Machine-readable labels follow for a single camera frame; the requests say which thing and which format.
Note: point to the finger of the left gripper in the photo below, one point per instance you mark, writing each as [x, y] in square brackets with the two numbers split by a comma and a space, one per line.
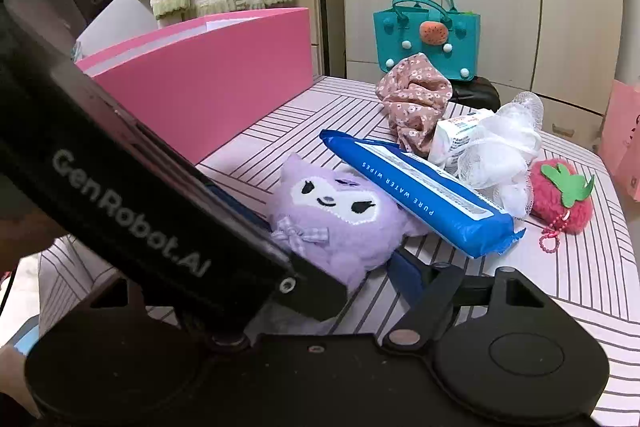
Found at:
[308, 290]

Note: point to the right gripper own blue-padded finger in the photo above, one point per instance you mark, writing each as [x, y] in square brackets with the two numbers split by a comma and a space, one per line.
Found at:
[429, 292]

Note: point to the purple Kuromi plush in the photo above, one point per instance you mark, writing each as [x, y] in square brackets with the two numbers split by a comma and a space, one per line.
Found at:
[340, 222]

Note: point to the blue wet wipes pack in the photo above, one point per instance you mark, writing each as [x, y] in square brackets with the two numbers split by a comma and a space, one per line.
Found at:
[466, 219]

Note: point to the white mesh bath sponge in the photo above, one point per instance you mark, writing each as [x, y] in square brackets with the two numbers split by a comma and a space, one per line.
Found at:
[501, 149]

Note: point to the white tissue pack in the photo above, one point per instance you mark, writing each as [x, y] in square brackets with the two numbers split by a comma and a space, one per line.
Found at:
[451, 136]

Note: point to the red strawberry plush keychain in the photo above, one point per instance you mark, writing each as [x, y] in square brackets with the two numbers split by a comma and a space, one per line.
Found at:
[562, 200]

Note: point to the pink floral cloth pouch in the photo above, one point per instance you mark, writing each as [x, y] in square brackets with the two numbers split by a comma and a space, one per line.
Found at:
[415, 96]

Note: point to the pink storage box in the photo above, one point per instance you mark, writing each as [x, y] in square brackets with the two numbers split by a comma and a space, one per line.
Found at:
[199, 83]

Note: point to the black suitcase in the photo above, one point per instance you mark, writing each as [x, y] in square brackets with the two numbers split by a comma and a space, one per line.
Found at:
[478, 93]

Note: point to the pink paper bag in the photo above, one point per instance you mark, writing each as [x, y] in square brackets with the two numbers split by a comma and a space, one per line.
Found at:
[619, 147]

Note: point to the teal felt tote bag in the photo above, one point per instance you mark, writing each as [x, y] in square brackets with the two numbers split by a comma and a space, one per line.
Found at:
[448, 37]

